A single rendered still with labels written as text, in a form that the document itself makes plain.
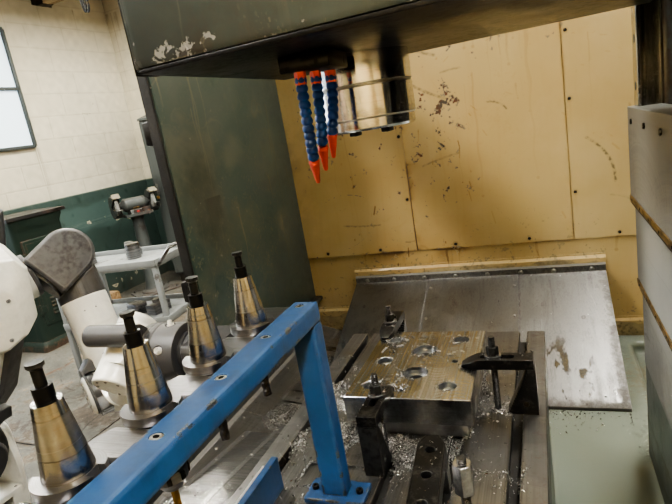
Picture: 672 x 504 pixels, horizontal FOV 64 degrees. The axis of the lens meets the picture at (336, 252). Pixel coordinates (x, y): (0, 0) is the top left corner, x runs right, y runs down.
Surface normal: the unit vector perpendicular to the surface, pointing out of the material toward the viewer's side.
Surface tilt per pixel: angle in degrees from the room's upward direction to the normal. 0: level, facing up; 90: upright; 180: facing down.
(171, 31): 90
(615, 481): 0
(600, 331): 24
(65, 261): 72
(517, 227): 90
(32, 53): 90
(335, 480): 90
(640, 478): 0
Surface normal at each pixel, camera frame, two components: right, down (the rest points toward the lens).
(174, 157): 0.93, -0.07
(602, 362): -0.29, -0.77
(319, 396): -0.34, 0.27
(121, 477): -0.17, -0.96
